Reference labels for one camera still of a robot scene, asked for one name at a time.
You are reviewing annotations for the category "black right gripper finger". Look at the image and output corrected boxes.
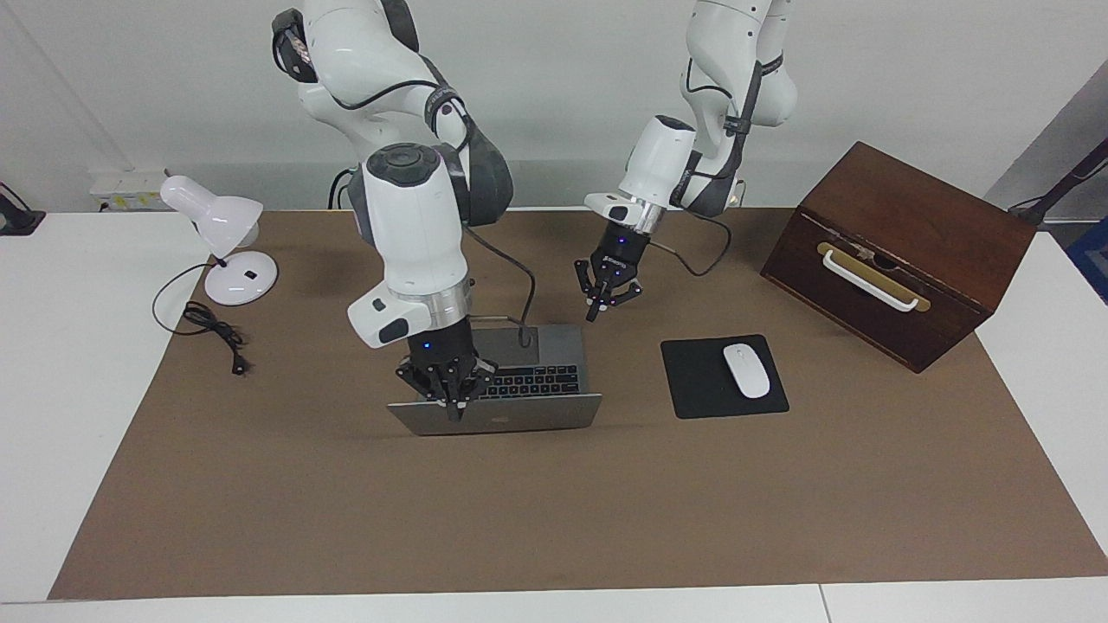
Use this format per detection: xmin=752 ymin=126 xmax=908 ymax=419
xmin=448 ymin=363 xmax=497 ymax=423
xmin=396 ymin=363 xmax=452 ymax=404

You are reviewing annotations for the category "silver laptop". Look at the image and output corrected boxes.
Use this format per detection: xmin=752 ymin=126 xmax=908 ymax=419
xmin=386 ymin=324 xmax=604 ymax=436

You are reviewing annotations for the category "black mouse pad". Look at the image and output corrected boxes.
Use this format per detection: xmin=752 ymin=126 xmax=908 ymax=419
xmin=660 ymin=334 xmax=790 ymax=420

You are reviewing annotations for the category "brown table mat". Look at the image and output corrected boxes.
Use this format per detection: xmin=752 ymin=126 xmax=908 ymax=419
xmin=48 ymin=208 xmax=1108 ymax=601

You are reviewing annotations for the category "white computer mouse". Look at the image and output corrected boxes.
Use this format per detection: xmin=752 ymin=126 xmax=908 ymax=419
xmin=723 ymin=344 xmax=771 ymax=400

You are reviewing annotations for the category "white desk lamp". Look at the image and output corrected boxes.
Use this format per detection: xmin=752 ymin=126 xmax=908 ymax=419
xmin=160 ymin=175 xmax=279 ymax=306

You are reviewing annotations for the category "dark brown wooden box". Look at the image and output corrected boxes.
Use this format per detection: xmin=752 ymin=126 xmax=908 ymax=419
xmin=760 ymin=141 xmax=1038 ymax=374

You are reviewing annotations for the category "white power strip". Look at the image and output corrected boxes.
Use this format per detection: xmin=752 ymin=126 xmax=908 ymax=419
xmin=89 ymin=169 xmax=167 ymax=214

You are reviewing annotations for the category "black stand pole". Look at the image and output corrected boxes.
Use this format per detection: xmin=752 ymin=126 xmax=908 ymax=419
xmin=1008 ymin=138 xmax=1108 ymax=228

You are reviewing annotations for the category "blue object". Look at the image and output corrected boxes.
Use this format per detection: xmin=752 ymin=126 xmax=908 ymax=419
xmin=1066 ymin=216 xmax=1108 ymax=304

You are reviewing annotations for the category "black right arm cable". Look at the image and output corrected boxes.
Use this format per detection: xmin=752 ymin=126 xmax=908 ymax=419
xmin=275 ymin=17 xmax=538 ymax=349

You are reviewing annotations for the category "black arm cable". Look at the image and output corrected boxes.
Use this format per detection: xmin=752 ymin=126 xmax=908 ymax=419
xmin=649 ymin=52 xmax=767 ymax=279
xmin=275 ymin=17 xmax=538 ymax=349

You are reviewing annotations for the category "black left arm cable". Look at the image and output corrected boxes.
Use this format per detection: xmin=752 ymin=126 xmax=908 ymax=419
xmin=649 ymin=52 xmax=767 ymax=279

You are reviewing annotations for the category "black lamp power cable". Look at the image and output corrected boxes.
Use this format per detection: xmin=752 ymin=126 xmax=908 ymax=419
xmin=152 ymin=262 xmax=248 ymax=376

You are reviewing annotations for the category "white box handle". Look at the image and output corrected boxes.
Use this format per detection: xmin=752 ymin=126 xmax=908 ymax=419
xmin=821 ymin=249 xmax=920 ymax=312

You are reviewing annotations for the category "black clamp mount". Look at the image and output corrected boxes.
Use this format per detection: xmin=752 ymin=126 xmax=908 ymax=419
xmin=0 ymin=183 xmax=46 ymax=236

